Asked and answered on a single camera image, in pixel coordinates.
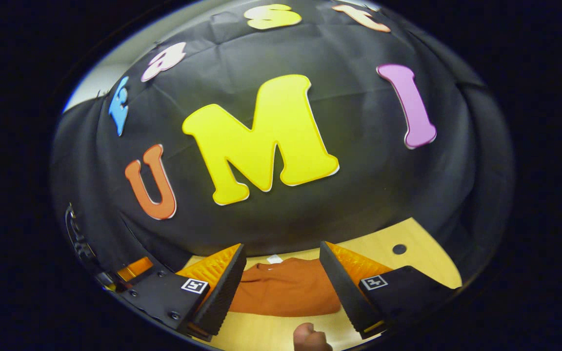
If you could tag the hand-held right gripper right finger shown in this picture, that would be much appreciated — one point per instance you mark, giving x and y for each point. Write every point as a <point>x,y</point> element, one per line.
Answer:
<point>344,292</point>

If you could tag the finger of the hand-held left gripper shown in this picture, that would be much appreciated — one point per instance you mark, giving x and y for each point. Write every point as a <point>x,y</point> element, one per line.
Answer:
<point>135,268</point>

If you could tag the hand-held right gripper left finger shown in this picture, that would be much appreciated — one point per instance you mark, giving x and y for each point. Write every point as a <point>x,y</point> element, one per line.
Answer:
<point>225,292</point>

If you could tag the orange button jacket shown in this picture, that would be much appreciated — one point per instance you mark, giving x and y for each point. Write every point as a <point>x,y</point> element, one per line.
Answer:
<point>286,292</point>

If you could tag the round black table grommet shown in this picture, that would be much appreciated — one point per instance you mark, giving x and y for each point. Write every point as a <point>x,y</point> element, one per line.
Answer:
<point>399,248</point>

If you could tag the black backdrop cloth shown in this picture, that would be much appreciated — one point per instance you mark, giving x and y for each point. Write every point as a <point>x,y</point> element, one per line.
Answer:
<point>334,209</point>

